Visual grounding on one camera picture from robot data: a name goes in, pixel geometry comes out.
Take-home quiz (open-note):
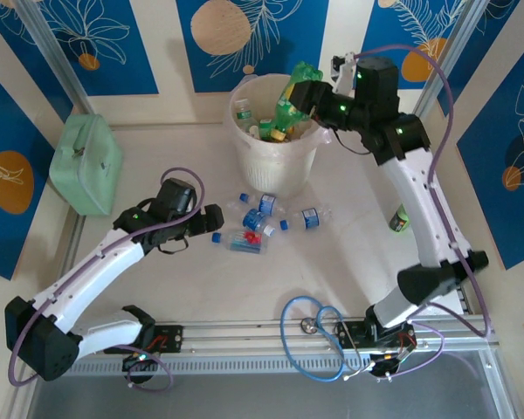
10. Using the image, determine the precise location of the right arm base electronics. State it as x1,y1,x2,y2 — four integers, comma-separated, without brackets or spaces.
369,348,416,381

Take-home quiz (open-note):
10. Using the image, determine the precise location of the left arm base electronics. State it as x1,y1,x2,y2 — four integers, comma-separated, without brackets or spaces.
121,351,158,372

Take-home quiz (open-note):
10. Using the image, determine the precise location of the clear plastic bin liner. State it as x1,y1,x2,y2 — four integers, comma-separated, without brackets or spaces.
224,72,335,196

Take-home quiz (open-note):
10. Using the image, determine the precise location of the white plastic bin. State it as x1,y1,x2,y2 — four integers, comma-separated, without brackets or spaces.
224,73,333,197

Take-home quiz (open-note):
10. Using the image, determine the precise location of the clear bottle red blue label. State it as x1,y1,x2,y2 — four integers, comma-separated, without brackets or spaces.
211,230,272,255

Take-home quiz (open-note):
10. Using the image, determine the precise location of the mint green zip case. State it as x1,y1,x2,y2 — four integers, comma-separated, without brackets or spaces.
48,113,126,217

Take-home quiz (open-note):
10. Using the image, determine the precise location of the clear bottle blue cap label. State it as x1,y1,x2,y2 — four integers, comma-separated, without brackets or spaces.
238,191,289,216
279,207,333,231

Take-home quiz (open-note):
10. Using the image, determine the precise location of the green bottle dark label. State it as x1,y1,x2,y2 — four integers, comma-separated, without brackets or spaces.
389,208,410,233

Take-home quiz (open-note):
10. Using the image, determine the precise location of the perforated grey metal strip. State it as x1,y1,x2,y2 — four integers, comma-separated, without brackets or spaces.
24,352,501,377

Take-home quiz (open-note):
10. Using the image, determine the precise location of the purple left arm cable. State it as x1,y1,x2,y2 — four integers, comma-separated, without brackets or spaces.
7,168,206,392

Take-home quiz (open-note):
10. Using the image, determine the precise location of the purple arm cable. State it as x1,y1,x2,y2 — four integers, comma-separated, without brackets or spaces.
7,168,206,392
353,43,493,381

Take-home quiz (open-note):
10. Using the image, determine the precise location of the thin black cable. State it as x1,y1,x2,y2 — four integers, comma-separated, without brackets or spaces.
155,237,190,258

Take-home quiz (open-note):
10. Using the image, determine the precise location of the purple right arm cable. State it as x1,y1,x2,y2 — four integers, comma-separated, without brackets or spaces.
353,43,493,381

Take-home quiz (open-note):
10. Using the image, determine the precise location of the aluminium frame post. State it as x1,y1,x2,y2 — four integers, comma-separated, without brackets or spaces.
12,0,95,117
408,0,497,132

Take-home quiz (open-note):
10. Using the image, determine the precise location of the aluminium mounting rail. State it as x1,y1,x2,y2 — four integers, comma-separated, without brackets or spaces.
104,316,497,355

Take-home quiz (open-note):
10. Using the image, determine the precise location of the blue cable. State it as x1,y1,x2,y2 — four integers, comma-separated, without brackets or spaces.
279,295,355,383

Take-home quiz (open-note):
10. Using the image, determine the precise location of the aluminium side rail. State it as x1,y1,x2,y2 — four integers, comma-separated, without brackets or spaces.
405,124,506,350

